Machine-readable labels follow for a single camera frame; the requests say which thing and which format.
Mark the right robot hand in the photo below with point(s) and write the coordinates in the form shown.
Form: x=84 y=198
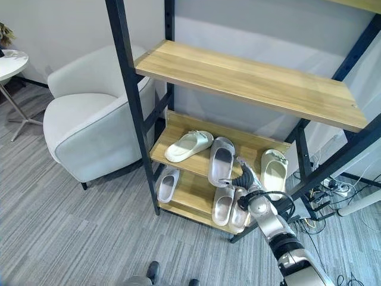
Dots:
x=248 y=180

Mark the grey slipper with dark insole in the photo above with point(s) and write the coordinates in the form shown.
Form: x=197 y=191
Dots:
x=166 y=187
x=221 y=161

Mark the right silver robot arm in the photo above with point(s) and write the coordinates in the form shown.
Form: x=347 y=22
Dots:
x=269 y=219

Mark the cream slipper with charms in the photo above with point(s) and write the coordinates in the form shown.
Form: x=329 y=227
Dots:
x=184 y=147
x=274 y=175

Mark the beige slipper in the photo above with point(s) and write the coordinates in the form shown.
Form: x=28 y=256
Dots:
x=223 y=208
x=238 y=221

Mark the wooden shelf with back board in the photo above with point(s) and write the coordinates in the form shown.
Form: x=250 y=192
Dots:
x=241 y=137

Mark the low wooden shelf board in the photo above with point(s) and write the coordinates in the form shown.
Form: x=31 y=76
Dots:
x=193 y=193

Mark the black power adapter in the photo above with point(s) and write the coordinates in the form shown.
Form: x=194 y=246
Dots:
x=320 y=199

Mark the white power strip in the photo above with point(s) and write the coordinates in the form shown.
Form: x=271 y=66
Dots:
x=339 y=187

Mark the large wooden shelf board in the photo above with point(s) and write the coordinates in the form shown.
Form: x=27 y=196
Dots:
x=238 y=77

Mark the robot right dark foot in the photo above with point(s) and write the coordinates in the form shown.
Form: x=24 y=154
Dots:
x=194 y=282

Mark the robot dark foot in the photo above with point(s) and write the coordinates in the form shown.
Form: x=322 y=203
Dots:
x=194 y=282
x=153 y=269

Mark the robot left dark foot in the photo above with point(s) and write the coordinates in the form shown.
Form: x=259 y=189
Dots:
x=153 y=269

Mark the robot silver leg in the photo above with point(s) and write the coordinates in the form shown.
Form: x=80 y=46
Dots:
x=138 y=281

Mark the white armchair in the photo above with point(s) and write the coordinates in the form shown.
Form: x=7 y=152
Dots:
x=89 y=125

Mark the wooden shelf board corner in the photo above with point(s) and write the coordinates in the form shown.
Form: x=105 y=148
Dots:
x=363 y=3

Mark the round white side table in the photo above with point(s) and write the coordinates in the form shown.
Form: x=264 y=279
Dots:
x=12 y=64

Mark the small black object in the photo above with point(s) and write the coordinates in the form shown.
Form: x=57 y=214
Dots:
x=1 y=52

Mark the potted plant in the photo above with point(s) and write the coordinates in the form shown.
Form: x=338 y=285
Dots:
x=6 y=32

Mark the black metal rack frame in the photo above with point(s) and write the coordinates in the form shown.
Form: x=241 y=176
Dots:
x=123 y=59

